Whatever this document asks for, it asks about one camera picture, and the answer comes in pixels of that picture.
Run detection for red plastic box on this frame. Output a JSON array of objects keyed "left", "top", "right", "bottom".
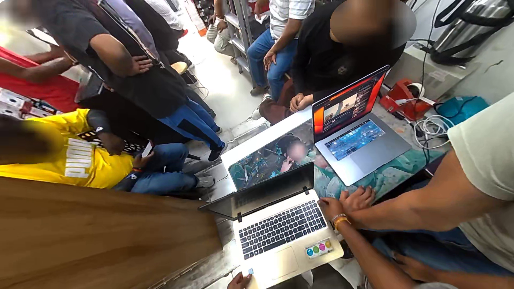
[{"left": 379, "top": 78, "right": 436, "bottom": 122}]

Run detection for red cloth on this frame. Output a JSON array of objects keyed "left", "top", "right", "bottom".
[{"left": 0, "top": 46, "right": 81, "bottom": 114}]

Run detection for teal printed mat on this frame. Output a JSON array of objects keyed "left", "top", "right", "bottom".
[{"left": 228, "top": 120, "right": 445, "bottom": 205}]

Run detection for stack of white boxes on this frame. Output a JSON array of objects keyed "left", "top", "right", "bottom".
[{"left": 0, "top": 88, "right": 63, "bottom": 120}]

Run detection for person's right hand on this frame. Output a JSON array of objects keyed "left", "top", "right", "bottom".
[{"left": 318, "top": 197, "right": 345, "bottom": 222}]

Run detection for silver laptop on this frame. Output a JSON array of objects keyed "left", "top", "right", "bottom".
[{"left": 312, "top": 65, "right": 413, "bottom": 187}]

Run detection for gold laptop with black keyboard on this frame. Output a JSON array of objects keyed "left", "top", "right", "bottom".
[{"left": 199, "top": 162, "right": 345, "bottom": 289}]

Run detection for pale grey box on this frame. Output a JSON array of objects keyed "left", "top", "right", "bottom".
[{"left": 389, "top": 43, "right": 481, "bottom": 100}]

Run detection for coiled white cable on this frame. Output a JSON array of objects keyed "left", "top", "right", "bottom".
[{"left": 414, "top": 115, "right": 455, "bottom": 150}]

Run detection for person's legs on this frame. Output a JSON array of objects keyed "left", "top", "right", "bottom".
[{"left": 267, "top": 263, "right": 355, "bottom": 289}]

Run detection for person's left hand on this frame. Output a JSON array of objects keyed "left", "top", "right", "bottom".
[{"left": 227, "top": 272, "right": 253, "bottom": 289}]

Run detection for white table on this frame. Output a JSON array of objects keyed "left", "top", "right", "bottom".
[{"left": 221, "top": 105, "right": 446, "bottom": 205}]

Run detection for teal bag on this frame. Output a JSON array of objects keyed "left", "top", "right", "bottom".
[{"left": 435, "top": 96, "right": 490, "bottom": 125}]

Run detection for metal ladder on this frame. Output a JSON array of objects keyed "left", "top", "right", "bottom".
[{"left": 224, "top": 0, "right": 270, "bottom": 90}]

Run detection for silver container with black straps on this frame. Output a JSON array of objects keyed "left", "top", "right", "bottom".
[{"left": 430, "top": 0, "right": 514, "bottom": 67}]

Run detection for brown wooden cabinet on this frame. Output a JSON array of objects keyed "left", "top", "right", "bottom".
[{"left": 0, "top": 176, "right": 223, "bottom": 289}]

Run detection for person's right forearm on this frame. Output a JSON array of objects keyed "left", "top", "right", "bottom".
[{"left": 334, "top": 214, "right": 418, "bottom": 289}]

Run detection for black cable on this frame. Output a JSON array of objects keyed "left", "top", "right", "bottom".
[{"left": 414, "top": 0, "right": 442, "bottom": 110}]

